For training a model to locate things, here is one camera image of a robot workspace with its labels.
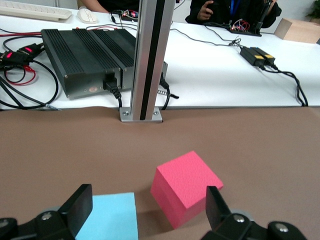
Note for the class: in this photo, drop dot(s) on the black connector with red light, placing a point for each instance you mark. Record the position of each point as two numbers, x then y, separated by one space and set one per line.
30 49
12 57

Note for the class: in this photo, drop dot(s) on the black jacket person torso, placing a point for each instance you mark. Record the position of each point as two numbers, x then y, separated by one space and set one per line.
225 10

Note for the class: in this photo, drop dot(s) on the jacket person hand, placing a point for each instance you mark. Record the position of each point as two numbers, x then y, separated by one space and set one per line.
206 11

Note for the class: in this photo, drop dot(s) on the aluminium frame post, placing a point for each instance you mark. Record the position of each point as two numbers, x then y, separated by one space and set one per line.
150 62

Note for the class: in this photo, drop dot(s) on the long red test lead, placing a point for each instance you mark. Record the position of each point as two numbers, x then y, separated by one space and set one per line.
25 35

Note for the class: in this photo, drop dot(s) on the black white striped marker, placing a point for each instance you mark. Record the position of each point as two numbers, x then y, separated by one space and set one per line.
161 92

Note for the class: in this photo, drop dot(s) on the red foam cube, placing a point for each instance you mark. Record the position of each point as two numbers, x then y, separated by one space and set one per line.
185 185

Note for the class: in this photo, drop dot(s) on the potted green plant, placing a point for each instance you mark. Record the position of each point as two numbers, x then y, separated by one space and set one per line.
315 15

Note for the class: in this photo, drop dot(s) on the black desk stand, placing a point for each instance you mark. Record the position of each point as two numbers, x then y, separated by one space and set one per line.
250 33

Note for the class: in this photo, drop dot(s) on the white office desk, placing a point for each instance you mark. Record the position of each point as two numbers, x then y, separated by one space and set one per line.
212 82

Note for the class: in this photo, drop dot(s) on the beige computer mouse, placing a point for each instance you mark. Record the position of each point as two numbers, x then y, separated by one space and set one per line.
87 16

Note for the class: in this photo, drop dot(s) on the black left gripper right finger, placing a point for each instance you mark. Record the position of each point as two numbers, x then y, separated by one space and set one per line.
237 227

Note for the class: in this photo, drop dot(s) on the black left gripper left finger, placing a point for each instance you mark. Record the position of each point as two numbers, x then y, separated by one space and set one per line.
50 225

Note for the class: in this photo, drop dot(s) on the beige computer keyboard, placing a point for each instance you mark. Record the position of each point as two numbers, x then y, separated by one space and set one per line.
30 10

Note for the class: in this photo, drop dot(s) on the bare person forearm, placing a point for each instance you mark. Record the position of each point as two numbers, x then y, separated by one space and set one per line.
95 6

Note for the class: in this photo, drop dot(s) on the light blue foam cube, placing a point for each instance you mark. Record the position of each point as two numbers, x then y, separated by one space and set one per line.
112 217

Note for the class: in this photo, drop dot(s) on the black ribbed metal box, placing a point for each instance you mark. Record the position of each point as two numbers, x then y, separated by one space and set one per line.
87 55

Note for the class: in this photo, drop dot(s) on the brown table cover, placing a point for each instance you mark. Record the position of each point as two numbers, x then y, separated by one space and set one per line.
75 150

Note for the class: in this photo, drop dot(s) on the red looped test lead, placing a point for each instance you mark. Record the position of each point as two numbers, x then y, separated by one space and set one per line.
26 67

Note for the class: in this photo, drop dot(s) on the black t-shirt person torso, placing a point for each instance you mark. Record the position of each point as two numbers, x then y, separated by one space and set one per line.
120 3

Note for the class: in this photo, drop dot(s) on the light wooden box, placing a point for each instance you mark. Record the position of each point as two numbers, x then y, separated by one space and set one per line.
300 31

